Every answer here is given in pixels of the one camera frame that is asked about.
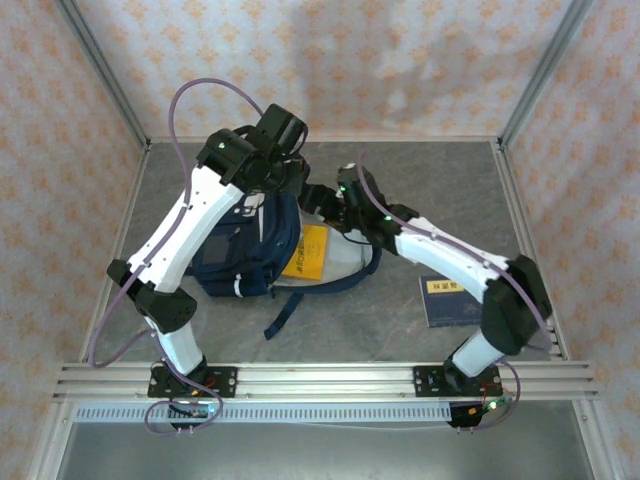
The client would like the navy book with yellow label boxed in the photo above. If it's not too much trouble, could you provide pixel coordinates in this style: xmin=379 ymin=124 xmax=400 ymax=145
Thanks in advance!
xmin=418 ymin=273 xmax=489 ymax=329

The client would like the aluminium table edge rail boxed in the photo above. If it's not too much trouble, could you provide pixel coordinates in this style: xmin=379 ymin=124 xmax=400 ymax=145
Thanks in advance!
xmin=493 ymin=140 xmax=571 ymax=362
xmin=78 ymin=142 xmax=152 ymax=362
xmin=147 ymin=134 xmax=504 ymax=146

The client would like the grey metal panel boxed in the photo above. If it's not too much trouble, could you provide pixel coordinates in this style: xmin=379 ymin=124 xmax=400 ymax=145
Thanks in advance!
xmin=54 ymin=422 xmax=596 ymax=480

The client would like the aluminium frame post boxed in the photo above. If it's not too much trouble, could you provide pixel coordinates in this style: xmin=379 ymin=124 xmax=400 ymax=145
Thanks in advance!
xmin=54 ymin=0 xmax=151 ymax=146
xmin=499 ymin=0 xmax=596 ymax=144

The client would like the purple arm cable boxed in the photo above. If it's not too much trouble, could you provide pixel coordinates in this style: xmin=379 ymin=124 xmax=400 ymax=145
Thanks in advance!
xmin=84 ymin=77 xmax=266 ymax=437
xmin=357 ymin=152 xmax=554 ymax=432

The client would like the navy blue backpack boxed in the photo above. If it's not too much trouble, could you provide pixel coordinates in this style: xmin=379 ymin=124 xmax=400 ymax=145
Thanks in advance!
xmin=184 ymin=189 xmax=384 ymax=342

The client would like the yellow illustrated book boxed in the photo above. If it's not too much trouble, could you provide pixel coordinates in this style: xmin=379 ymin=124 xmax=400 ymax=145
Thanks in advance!
xmin=282 ymin=223 xmax=329 ymax=283

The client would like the white slotted cable duct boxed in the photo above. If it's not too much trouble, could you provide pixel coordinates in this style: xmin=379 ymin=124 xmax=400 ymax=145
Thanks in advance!
xmin=74 ymin=403 xmax=454 ymax=424

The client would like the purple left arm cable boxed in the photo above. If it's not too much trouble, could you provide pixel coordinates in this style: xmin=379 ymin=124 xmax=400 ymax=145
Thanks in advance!
xmin=84 ymin=77 xmax=266 ymax=437

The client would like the aluminium frame leg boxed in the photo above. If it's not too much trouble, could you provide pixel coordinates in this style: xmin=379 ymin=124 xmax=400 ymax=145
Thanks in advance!
xmin=27 ymin=399 xmax=76 ymax=480
xmin=572 ymin=399 xmax=626 ymax=480

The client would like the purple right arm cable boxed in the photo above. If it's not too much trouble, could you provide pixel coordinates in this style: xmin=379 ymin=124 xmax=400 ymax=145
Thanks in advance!
xmin=357 ymin=152 xmax=554 ymax=432

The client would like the black controller board with led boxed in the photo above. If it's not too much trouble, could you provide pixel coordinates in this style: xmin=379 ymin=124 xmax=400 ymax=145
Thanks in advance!
xmin=447 ymin=397 xmax=516 ymax=432
xmin=167 ymin=399 xmax=222 ymax=432

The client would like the aluminium base beam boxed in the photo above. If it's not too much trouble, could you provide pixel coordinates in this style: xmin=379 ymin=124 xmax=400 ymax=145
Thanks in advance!
xmin=52 ymin=363 xmax=599 ymax=401

